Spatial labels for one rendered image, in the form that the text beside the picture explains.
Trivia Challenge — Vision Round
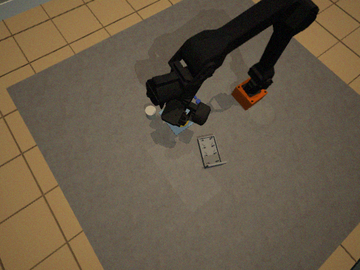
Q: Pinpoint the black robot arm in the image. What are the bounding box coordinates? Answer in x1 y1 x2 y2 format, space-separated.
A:
146 0 319 127

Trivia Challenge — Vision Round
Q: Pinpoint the grey dish rack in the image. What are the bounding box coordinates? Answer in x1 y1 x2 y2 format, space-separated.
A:
197 135 227 169

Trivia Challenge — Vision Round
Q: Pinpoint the blue-grey flat mat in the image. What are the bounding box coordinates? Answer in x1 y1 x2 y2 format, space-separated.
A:
159 109 194 135

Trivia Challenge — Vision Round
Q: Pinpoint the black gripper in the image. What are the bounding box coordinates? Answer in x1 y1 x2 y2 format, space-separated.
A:
176 94 211 126

